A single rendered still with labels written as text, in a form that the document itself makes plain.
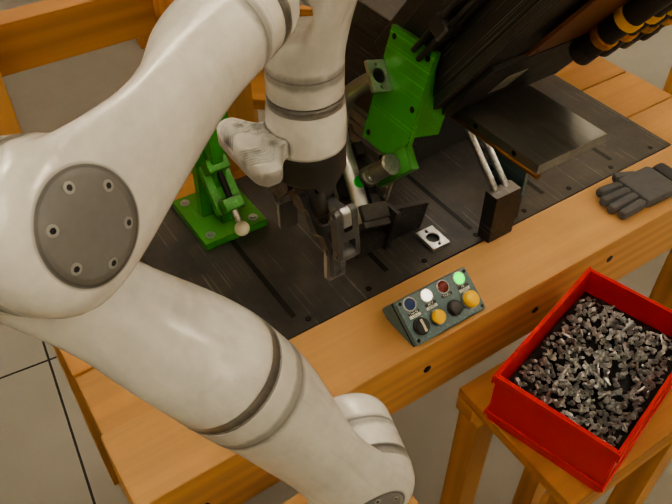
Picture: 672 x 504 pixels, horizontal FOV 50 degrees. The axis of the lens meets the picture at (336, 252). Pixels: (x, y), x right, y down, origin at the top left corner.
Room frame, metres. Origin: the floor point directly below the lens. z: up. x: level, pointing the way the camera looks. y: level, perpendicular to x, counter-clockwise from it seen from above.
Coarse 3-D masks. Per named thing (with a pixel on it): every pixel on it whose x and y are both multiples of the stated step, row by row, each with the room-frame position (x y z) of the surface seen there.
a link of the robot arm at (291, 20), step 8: (280, 0) 0.46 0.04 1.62; (288, 0) 0.47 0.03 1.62; (296, 0) 0.48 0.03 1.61; (288, 8) 0.46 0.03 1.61; (296, 8) 0.47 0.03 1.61; (288, 16) 0.46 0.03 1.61; (296, 16) 0.47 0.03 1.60; (288, 24) 0.46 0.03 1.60; (296, 24) 0.48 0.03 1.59; (288, 32) 0.46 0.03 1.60
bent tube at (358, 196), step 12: (372, 60) 1.08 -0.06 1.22; (384, 60) 1.10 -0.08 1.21; (372, 72) 1.07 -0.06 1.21; (384, 72) 1.08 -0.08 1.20; (348, 84) 1.10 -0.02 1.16; (360, 84) 1.08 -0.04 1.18; (372, 84) 1.05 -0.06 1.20; (384, 84) 1.06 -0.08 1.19; (348, 96) 1.09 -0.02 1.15; (348, 108) 1.10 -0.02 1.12; (348, 132) 1.10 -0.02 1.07; (348, 144) 1.07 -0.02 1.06; (348, 156) 1.06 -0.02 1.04; (348, 168) 1.04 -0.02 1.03; (348, 180) 1.02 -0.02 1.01; (360, 192) 1.01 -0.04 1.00; (360, 204) 0.99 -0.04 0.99
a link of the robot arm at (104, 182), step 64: (192, 0) 0.43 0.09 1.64; (256, 0) 0.44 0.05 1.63; (192, 64) 0.37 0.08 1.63; (256, 64) 0.42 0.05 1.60; (64, 128) 0.28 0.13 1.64; (128, 128) 0.30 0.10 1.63; (192, 128) 0.34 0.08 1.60; (0, 192) 0.24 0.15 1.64; (64, 192) 0.25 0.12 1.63; (128, 192) 0.28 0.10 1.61; (0, 256) 0.22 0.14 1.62; (64, 256) 0.23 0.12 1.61; (128, 256) 0.26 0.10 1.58
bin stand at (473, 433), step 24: (480, 384) 0.73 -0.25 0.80; (480, 408) 0.68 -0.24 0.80; (456, 432) 0.72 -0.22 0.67; (480, 432) 0.69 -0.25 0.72; (504, 432) 0.64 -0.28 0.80; (648, 432) 0.64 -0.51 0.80; (456, 456) 0.71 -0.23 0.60; (480, 456) 0.70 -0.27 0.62; (528, 456) 0.59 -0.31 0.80; (648, 456) 0.61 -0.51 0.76; (456, 480) 0.70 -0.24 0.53; (528, 480) 0.86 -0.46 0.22; (552, 480) 0.55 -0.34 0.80; (576, 480) 0.55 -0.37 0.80; (624, 480) 0.70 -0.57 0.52; (648, 480) 0.67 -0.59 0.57
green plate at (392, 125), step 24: (408, 48) 1.06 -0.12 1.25; (408, 72) 1.05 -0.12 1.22; (432, 72) 1.01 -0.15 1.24; (384, 96) 1.07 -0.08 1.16; (408, 96) 1.03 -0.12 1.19; (432, 96) 1.03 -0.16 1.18; (384, 120) 1.05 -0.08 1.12; (408, 120) 1.01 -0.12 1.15; (432, 120) 1.04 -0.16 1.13; (384, 144) 1.03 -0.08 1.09; (408, 144) 0.99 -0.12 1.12
